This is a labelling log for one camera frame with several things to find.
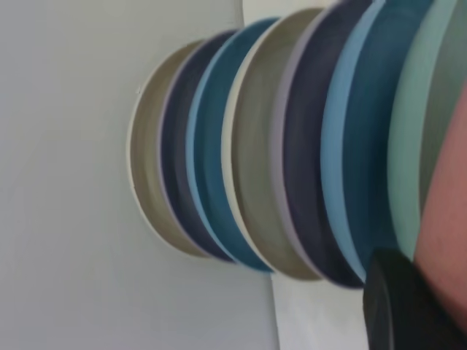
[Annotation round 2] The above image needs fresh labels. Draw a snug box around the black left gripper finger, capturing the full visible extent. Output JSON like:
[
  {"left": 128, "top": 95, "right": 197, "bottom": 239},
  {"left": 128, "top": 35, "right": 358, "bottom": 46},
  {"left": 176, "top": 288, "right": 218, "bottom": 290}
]
[{"left": 363, "top": 247, "right": 467, "bottom": 350}]

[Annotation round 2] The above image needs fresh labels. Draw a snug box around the pink round plate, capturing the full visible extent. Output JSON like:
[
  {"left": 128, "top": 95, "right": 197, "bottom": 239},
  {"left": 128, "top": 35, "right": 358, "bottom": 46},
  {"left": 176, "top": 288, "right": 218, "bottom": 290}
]
[{"left": 412, "top": 82, "right": 467, "bottom": 313}]

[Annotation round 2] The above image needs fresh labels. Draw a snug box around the dark purple round plate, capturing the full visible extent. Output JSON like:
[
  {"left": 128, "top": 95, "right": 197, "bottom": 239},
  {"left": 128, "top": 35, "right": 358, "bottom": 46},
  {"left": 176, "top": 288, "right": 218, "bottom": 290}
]
[
  {"left": 158, "top": 31, "right": 238, "bottom": 263},
  {"left": 275, "top": 0, "right": 373, "bottom": 289}
]

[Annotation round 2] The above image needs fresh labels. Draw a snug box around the beige round plate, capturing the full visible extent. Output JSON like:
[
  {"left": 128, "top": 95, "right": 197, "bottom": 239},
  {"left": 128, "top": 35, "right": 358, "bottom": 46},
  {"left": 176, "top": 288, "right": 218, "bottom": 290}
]
[
  {"left": 126, "top": 38, "right": 212, "bottom": 260},
  {"left": 220, "top": 7, "right": 325, "bottom": 281}
]

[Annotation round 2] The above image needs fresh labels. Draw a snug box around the green round plate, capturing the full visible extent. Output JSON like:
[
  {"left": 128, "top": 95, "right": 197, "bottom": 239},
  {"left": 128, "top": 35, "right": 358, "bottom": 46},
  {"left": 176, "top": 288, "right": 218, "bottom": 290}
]
[{"left": 386, "top": 0, "right": 467, "bottom": 262}]

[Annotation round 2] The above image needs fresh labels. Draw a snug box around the blue round plate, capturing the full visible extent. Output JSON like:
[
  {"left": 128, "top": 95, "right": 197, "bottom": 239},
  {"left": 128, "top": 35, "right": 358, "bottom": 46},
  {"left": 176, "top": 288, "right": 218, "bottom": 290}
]
[
  {"left": 185, "top": 17, "right": 282, "bottom": 274},
  {"left": 320, "top": 0, "right": 435, "bottom": 284}
]

